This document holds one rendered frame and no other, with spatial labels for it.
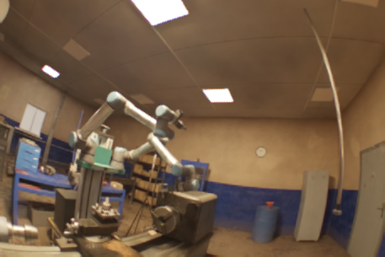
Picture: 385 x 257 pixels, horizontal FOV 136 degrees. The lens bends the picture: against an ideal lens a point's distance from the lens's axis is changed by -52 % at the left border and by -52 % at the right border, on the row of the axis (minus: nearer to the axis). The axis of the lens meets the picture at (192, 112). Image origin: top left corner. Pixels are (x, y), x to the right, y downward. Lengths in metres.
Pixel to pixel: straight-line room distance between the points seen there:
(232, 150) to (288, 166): 1.72
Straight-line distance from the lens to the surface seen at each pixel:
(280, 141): 4.87
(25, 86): 7.89
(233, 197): 4.83
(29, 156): 2.75
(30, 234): 0.88
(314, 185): 4.42
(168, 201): 1.72
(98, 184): 2.22
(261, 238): 4.26
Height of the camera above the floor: 1.60
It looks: 20 degrees up
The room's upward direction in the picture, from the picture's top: 11 degrees clockwise
